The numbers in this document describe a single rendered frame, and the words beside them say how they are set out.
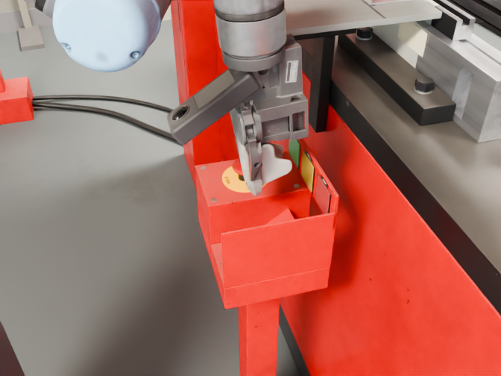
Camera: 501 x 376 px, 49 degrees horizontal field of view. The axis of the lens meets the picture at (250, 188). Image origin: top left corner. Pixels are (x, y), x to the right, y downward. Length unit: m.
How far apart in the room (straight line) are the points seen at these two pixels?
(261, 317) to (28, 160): 1.62
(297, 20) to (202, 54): 1.02
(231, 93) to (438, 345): 0.42
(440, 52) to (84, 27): 0.56
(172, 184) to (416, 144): 1.45
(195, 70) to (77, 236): 0.69
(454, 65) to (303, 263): 0.35
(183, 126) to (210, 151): 1.37
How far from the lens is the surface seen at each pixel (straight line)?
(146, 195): 2.09
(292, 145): 0.87
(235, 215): 0.82
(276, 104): 0.64
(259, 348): 1.04
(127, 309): 1.71
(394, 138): 0.79
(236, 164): 0.83
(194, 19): 1.76
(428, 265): 0.75
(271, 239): 0.74
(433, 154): 0.77
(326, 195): 0.76
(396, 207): 0.79
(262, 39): 0.59
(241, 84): 0.62
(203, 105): 0.63
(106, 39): 0.45
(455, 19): 0.86
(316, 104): 0.95
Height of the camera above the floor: 1.30
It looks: 38 degrees down
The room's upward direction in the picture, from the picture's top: straight up
